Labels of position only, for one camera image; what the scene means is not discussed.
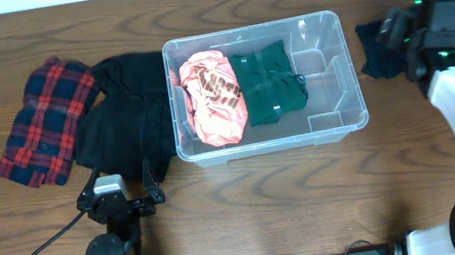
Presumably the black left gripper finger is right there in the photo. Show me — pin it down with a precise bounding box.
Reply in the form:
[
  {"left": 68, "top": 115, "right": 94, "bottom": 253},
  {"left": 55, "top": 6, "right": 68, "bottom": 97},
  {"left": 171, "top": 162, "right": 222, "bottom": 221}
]
[
  {"left": 82, "top": 168, "right": 100, "bottom": 197},
  {"left": 142, "top": 158, "right": 163, "bottom": 198}
]

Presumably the navy garment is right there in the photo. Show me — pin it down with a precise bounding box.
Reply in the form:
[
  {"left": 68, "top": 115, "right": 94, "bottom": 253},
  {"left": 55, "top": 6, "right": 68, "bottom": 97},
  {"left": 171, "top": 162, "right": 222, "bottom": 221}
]
[{"left": 355, "top": 21, "right": 407, "bottom": 80}]

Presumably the clear plastic storage bin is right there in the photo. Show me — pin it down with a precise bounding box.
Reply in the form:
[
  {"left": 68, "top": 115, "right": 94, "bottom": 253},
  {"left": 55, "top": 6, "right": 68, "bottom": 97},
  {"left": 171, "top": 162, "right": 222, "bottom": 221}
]
[{"left": 162, "top": 10, "right": 369, "bottom": 167}]

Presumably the dark green garment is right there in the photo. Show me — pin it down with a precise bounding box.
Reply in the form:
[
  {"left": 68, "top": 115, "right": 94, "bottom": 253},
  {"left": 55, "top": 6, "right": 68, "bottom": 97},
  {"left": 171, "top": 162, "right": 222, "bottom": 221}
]
[{"left": 229, "top": 40, "right": 308, "bottom": 127}]

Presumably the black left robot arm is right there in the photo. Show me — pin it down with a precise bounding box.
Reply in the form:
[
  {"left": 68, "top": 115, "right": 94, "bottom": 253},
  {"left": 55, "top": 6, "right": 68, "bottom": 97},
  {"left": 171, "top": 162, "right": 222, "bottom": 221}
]
[{"left": 76, "top": 159, "right": 166, "bottom": 255}]

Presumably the red navy plaid shirt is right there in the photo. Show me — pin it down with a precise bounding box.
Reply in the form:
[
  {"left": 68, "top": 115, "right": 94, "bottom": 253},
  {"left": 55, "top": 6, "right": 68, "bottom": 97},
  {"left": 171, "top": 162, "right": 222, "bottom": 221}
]
[{"left": 0, "top": 57, "right": 98, "bottom": 188}]

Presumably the large black folded garment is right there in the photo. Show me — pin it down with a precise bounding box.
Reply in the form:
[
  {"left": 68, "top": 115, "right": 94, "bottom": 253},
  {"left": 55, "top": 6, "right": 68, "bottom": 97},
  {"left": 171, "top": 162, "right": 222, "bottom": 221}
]
[{"left": 75, "top": 51, "right": 176, "bottom": 182}]

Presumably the pink folded garment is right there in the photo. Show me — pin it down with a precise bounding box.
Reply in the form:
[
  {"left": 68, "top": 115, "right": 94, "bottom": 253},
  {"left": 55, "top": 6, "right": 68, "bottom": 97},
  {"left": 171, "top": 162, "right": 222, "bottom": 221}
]
[{"left": 171, "top": 50, "right": 249, "bottom": 147}]

